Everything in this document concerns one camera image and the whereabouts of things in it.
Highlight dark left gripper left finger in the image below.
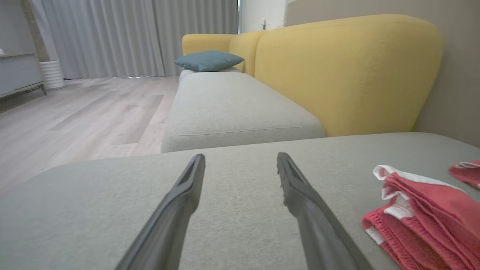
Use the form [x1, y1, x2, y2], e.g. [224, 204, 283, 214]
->
[114, 154, 206, 270]

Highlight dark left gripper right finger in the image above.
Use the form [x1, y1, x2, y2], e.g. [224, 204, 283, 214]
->
[276, 151, 375, 270]

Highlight red shorts with white trim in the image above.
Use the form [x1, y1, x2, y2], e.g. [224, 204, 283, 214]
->
[361, 165, 480, 270]

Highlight red basketball jersey number 23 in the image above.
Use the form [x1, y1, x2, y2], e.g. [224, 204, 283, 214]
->
[448, 160, 480, 189]

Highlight large grey sofa chaise seat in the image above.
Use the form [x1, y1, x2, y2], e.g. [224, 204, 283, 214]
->
[0, 132, 480, 270]

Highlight grey sofa seat cushion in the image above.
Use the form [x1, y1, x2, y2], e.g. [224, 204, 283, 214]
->
[161, 71, 326, 153]

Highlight large yellow sofa backrest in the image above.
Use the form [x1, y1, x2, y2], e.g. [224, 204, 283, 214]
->
[254, 14, 444, 138]

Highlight teal blue throw pillow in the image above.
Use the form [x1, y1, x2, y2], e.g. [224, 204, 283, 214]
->
[173, 50, 245, 73]

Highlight white ribbed cylinder bin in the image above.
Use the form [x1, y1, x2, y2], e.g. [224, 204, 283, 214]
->
[39, 60, 67, 91]

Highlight narrow yellow sofa backrest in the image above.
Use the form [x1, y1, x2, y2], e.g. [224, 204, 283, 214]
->
[228, 30, 265, 78]

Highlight grey pleated curtain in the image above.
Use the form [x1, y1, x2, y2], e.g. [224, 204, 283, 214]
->
[29, 0, 166, 80]
[153, 0, 240, 78]

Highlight grey low TV cabinet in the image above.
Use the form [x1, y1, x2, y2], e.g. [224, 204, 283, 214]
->
[0, 52, 48, 101]

